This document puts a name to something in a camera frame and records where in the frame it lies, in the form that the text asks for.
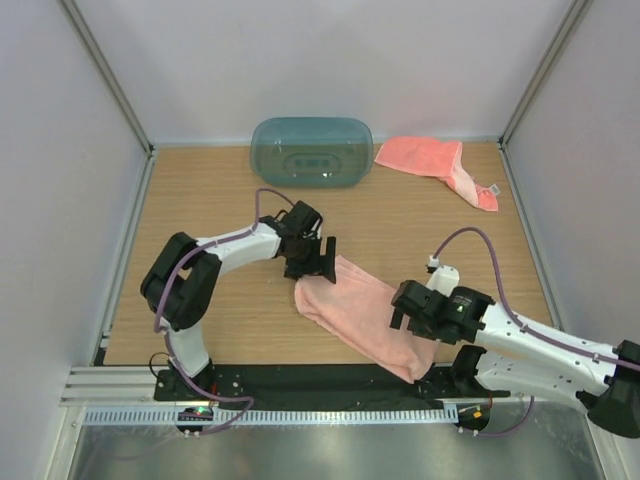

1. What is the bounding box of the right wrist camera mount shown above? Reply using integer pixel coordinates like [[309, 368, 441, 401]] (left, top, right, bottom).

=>
[[426, 255, 460, 297]]

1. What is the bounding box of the long pink towel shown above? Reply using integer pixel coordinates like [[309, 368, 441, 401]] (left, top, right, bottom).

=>
[[294, 256, 438, 384]]

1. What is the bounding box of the purple cable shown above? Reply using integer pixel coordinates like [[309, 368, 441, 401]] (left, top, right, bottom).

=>
[[427, 227, 640, 441], [152, 188, 301, 459]]

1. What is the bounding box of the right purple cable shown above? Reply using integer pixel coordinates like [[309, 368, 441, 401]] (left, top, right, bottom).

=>
[[427, 227, 640, 441]]

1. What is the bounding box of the right aluminium frame post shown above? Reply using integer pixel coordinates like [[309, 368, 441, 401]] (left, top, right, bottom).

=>
[[498, 0, 593, 151]]

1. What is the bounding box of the left aluminium frame post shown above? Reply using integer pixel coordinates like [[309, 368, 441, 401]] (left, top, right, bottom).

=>
[[56, 0, 154, 157]]

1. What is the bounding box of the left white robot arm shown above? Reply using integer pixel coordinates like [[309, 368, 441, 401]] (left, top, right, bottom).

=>
[[140, 201, 337, 402]]

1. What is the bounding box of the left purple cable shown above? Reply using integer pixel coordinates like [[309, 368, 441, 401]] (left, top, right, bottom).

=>
[[152, 188, 301, 459]]

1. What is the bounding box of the slotted white cable duct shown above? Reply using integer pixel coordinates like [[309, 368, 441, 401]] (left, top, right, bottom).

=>
[[83, 404, 458, 427]]

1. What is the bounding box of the aluminium frame post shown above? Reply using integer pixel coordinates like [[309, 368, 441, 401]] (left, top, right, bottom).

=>
[[498, 0, 593, 151], [56, 0, 154, 157]]

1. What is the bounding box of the teal translucent plastic bin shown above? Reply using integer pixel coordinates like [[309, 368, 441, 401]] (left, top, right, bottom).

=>
[[249, 117, 374, 188]]

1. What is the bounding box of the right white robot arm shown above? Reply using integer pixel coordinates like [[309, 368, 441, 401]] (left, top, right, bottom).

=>
[[390, 280, 639, 439]]

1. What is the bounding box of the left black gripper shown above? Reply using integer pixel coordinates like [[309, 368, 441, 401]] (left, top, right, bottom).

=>
[[285, 234, 335, 284]]

